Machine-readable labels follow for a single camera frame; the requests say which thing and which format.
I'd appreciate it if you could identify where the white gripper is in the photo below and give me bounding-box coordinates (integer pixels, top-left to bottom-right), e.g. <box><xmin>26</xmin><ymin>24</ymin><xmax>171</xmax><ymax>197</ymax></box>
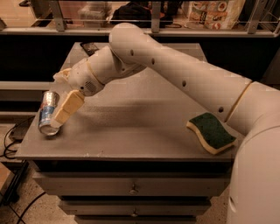
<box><xmin>51</xmin><ymin>59</ymin><xmax>104</xmax><ymax>128</ymax></box>

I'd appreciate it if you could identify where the silver blue redbull can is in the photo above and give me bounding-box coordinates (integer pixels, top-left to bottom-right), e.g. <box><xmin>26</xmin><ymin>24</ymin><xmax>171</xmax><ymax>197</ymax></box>
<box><xmin>38</xmin><ymin>91</ymin><xmax>60</xmax><ymax>136</ymax></box>

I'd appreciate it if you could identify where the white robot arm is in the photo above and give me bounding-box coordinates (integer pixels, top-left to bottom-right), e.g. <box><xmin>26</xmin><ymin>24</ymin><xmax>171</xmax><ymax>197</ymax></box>
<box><xmin>51</xmin><ymin>23</ymin><xmax>280</xmax><ymax>224</ymax></box>

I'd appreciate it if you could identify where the dark snack bar wrapper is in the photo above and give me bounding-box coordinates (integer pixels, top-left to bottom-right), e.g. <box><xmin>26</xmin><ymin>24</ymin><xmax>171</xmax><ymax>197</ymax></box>
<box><xmin>80</xmin><ymin>42</ymin><xmax>99</xmax><ymax>56</ymax></box>

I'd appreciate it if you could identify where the clear plastic container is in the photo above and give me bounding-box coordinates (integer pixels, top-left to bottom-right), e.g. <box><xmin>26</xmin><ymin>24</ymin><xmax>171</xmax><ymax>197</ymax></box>
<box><xmin>78</xmin><ymin>1</ymin><xmax>112</xmax><ymax>28</ymax></box>

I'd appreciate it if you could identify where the grey drawer cabinet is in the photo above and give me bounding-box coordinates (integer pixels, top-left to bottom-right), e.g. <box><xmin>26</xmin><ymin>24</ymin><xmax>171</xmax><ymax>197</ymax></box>
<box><xmin>15</xmin><ymin>42</ymin><xmax>244</xmax><ymax>224</ymax></box>

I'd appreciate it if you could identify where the top drawer metal knob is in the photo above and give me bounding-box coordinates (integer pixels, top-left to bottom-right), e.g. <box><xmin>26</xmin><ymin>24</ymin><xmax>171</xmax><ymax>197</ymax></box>
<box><xmin>129</xmin><ymin>184</ymin><xmax>138</xmax><ymax>195</ymax></box>

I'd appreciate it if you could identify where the drawer metal knob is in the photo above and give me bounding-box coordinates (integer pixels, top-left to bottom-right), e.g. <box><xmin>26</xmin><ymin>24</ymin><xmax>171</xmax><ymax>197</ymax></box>
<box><xmin>129</xmin><ymin>184</ymin><xmax>138</xmax><ymax>195</ymax></box>
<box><xmin>130</xmin><ymin>208</ymin><xmax>138</xmax><ymax>217</ymax></box>

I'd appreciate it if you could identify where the lower drawer metal knob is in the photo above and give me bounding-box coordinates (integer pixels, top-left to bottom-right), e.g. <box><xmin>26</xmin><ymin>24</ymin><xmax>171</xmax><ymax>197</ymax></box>
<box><xmin>130</xmin><ymin>208</ymin><xmax>138</xmax><ymax>217</ymax></box>

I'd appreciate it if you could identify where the green yellow sponge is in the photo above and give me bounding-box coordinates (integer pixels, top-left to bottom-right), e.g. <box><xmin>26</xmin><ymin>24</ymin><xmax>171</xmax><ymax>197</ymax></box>
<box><xmin>186</xmin><ymin>113</ymin><xmax>236</xmax><ymax>155</ymax></box>

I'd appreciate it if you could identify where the printed food package bag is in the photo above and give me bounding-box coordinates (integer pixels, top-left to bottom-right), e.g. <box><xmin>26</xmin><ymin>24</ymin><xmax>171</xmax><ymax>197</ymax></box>
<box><xmin>185</xmin><ymin>0</ymin><xmax>245</xmax><ymax>30</ymax></box>

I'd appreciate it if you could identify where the metal railing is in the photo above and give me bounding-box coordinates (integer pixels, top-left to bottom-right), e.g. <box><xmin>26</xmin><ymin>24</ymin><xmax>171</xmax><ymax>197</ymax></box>
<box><xmin>0</xmin><ymin>0</ymin><xmax>280</xmax><ymax>38</ymax></box>

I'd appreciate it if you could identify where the black bag behind rail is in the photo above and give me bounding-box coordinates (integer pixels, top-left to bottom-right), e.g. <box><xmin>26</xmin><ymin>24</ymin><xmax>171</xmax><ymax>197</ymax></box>
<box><xmin>110</xmin><ymin>2</ymin><xmax>173</xmax><ymax>29</ymax></box>

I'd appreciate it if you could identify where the black cables left floor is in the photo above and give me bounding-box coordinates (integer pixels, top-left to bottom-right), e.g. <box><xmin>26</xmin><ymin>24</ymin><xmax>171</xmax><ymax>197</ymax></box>
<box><xmin>0</xmin><ymin>115</ymin><xmax>47</xmax><ymax>224</ymax></box>

